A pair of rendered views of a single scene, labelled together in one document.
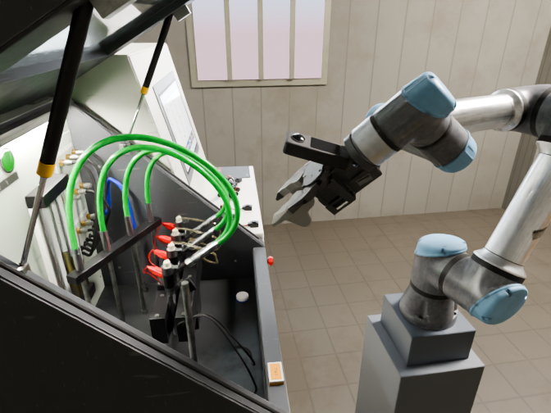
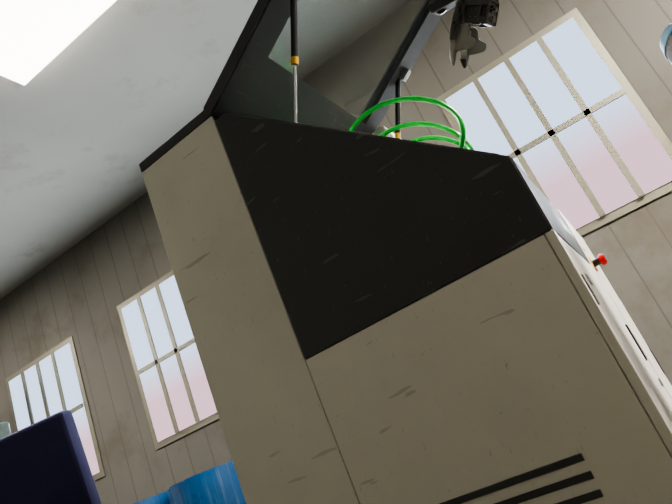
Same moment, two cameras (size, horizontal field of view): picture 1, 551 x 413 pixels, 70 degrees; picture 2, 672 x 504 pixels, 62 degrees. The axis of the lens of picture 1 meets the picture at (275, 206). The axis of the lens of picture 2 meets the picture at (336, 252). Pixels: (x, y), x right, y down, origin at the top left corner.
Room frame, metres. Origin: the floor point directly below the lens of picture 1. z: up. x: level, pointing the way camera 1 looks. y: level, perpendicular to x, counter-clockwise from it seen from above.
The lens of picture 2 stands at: (-0.56, -0.20, 0.58)
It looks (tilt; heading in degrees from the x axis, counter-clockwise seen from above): 19 degrees up; 30
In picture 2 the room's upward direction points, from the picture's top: 23 degrees counter-clockwise
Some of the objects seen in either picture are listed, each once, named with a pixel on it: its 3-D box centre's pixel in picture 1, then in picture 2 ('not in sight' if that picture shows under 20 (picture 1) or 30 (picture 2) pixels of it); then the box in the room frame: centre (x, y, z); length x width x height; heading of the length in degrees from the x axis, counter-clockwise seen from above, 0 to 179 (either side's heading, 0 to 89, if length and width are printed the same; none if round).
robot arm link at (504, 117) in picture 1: (467, 115); not in sight; (0.86, -0.42, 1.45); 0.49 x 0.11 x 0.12; 115
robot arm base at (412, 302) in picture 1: (430, 297); not in sight; (0.86, -0.42, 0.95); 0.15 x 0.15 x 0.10
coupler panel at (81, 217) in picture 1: (79, 190); not in sight; (1.01, 0.55, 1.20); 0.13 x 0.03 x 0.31; 6
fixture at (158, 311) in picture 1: (180, 297); not in sight; (0.91, 0.27, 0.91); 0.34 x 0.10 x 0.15; 6
